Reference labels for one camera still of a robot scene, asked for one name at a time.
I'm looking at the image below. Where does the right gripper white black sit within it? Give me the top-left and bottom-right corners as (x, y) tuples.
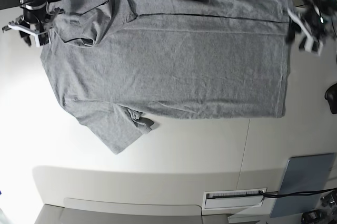
(2, 8), (64, 47)

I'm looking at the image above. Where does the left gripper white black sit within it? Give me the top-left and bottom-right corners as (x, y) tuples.
(286, 7), (326, 56)

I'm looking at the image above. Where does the grey T-shirt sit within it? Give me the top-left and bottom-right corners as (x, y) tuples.
(41, 0), (293, 154)

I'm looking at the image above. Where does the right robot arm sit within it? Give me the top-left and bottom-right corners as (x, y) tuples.
(2, 0), (63, 47)

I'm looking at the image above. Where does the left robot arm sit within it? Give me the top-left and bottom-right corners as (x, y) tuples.
(286, 0), (336, 56)

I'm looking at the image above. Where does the black computer mouse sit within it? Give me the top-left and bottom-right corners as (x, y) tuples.
(324, 83), (337, 114)

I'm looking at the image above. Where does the grey-blue tablet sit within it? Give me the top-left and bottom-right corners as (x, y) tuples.
(270, 153), (335, 218)

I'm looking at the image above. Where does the black cable on table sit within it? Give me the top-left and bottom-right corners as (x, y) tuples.
(258, 188), (337, 199)

